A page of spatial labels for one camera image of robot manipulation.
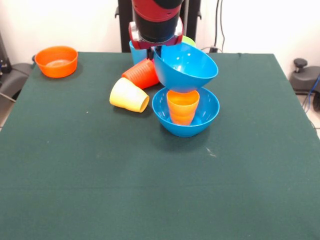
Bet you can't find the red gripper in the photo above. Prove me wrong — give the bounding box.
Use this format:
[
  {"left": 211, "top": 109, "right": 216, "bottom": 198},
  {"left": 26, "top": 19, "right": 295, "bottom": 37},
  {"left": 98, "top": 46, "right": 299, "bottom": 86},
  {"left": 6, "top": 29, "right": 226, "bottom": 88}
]
[{"left": 128, "top": 17, "right": 185, "bottom": 61}]

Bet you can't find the large blue bowl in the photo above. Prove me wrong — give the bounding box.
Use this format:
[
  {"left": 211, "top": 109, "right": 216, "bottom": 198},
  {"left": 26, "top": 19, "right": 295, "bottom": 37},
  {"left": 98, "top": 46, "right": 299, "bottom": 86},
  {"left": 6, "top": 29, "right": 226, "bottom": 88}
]
[
  {"left": 152, "top": 41, "right": 220, "bottom": 94},
  {"left": 151, "top": 86, "right": 221, "bottom": 138}
]

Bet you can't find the green bowl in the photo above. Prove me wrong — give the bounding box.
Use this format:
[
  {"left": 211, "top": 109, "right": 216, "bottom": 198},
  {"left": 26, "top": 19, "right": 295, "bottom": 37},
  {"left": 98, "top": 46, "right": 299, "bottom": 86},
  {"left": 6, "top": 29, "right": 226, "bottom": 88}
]
[{"left": 181, "top": 35, "right": 197, "bottom": 48}]

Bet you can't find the yellow cup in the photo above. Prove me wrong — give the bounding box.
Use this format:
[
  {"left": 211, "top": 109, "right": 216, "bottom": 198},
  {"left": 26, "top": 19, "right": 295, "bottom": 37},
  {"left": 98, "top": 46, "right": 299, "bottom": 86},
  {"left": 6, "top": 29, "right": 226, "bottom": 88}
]
[{"left": 109, "top": 77, "right": 150, "bottom": 114}]

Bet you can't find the light orange cup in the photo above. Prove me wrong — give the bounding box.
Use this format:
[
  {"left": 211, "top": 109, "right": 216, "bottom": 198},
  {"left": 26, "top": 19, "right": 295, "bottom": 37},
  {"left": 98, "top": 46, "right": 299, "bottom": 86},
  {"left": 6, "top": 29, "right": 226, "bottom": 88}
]
[{"left": 166, "top": 89, "right": 201, "bottom": 126}]

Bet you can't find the orange bowl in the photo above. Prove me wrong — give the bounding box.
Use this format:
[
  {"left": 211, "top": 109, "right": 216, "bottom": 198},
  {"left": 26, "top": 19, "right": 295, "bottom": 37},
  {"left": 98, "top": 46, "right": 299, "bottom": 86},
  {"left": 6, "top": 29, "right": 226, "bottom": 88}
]
[{"left": 34, "top": 45, "right": 79, "bottom": 79}]

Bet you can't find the blue cup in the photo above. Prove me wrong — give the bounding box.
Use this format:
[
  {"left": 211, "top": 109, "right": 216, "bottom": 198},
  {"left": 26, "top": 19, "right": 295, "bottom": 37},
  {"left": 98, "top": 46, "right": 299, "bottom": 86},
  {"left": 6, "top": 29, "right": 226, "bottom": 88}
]
[{"left": 128, "top": 40, "right": 149, "bottom": 65}]

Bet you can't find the dark green tablecloth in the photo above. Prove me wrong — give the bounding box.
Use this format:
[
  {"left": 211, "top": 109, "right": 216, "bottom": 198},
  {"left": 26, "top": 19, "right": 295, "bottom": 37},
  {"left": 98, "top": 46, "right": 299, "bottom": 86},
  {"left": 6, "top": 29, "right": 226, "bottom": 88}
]
[{"left": 0, "top": 51, "right": 320, "bottom": 240}]

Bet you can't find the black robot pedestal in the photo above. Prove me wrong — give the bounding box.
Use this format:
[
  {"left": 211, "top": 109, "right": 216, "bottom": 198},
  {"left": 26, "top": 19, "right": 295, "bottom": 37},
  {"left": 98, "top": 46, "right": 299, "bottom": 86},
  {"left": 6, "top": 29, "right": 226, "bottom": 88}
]
[{"left": 114, "top": 0, "right": 204, "bottom": 54}]

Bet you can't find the black hanging cable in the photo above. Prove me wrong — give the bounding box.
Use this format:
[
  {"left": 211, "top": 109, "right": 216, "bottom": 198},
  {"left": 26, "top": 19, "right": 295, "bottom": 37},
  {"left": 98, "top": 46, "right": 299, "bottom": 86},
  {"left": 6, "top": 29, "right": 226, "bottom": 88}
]
[{"left": 194, "top": 0, "right": 227, "bottom": 54}]

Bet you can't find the grey pedestal foot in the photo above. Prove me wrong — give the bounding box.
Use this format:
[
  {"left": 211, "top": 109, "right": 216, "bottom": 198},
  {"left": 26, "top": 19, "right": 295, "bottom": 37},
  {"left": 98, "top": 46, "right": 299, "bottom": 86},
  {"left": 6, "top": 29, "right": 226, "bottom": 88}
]
[
  {"left": 0, "top": 53, "right": 41, "bottom": 101},
  {"left": 289, "top": 58, "right": 320, "bottom": 95}
]

